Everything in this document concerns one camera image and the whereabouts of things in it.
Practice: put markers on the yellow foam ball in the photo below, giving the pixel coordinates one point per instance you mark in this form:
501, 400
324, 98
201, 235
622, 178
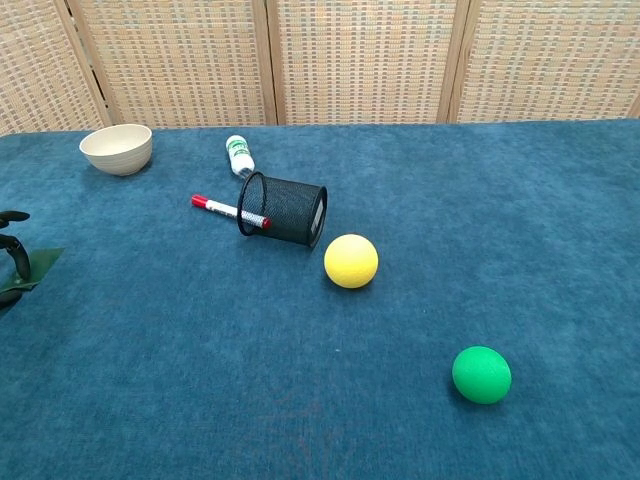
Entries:
351, 260

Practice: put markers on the green tape strip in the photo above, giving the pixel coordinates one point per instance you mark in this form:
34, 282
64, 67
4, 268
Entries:
41, 264

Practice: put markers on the green foam ball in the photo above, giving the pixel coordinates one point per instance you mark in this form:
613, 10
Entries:
481, 374

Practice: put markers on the small white plastic bottle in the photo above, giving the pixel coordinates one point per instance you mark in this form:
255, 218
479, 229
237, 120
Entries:
238, 154

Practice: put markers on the blue velvet tablecloth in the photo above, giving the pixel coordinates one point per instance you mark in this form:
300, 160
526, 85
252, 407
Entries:
320, 320

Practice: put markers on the black mesh pen holder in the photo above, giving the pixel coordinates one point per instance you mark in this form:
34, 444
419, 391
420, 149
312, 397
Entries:
287, 209

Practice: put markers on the woven folding screen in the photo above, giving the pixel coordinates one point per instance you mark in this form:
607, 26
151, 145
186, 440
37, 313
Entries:
320, 60

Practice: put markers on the red capped white marker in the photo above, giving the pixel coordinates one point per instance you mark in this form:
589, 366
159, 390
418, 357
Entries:
226, 210

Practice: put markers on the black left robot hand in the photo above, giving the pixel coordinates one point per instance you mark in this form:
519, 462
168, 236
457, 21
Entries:
19, 255

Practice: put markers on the cream ribbed bowl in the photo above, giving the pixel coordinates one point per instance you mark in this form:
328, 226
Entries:
116, 148

